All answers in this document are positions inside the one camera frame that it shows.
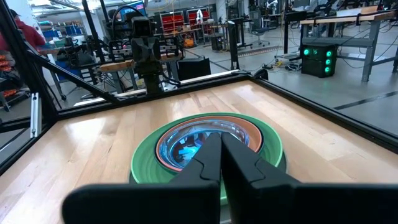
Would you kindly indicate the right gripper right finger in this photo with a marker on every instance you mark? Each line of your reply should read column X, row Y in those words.
column 295, row 205

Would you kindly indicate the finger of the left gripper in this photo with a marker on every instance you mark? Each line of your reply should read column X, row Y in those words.
column 152, row 56
column 140, row 56

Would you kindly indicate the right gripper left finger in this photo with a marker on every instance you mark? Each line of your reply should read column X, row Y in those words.
column 155, row 205

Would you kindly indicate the green opaque plastic plate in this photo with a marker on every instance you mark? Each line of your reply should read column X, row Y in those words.
column 146, row 168

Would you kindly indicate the orange opaque plastic plate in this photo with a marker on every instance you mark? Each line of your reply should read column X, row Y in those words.
column 160, row 152

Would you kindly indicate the teal transparent plastic plate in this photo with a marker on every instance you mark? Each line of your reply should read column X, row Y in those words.
column 186, row 140

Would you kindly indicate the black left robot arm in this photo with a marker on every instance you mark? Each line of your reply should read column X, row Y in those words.
column 152, row 82

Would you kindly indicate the red storage bin rack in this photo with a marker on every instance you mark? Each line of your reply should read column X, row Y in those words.
column 172, row 22
column 199, row 18

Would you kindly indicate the black computer case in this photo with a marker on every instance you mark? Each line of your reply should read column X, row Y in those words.
column 194, row 69

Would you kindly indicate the blue-lit monitor screen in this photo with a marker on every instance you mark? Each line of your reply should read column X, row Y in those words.
column 136, row 7

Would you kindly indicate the person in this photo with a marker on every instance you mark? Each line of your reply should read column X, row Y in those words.
column 28, row 35

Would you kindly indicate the silver aluminium extrusion piece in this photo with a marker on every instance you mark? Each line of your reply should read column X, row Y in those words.
column 35, row 115

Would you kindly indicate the black office chair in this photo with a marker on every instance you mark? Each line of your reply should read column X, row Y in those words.
column 259, row 31

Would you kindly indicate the computer tower with green lights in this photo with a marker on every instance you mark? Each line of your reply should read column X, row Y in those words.
column 317, row 67

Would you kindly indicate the grey metal workbench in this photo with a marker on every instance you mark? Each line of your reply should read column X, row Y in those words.
column 342, row 40

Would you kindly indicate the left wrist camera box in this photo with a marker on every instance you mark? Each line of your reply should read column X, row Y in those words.
column 142, row 27

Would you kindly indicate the black stand post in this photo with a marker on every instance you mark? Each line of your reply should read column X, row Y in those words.
column 233, row 46

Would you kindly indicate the black aluminium table frame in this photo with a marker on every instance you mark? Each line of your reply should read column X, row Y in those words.
column 342, row 119

